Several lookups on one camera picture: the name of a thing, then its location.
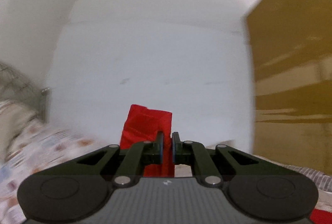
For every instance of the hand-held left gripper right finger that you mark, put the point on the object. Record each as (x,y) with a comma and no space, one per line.
(174,148)

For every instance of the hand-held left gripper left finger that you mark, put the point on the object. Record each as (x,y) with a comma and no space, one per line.
(161,146)

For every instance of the red small garment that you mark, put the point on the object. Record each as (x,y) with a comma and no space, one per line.
(145,122)

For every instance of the printed patterned blanket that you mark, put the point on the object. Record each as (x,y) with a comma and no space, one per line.
(39,146)

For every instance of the wooden wardrobe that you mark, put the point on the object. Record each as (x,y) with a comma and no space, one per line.
(293,58)

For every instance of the red cloth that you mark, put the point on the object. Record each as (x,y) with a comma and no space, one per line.
(323,217)

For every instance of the metal bed frame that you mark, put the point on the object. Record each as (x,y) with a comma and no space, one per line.
(46,91)

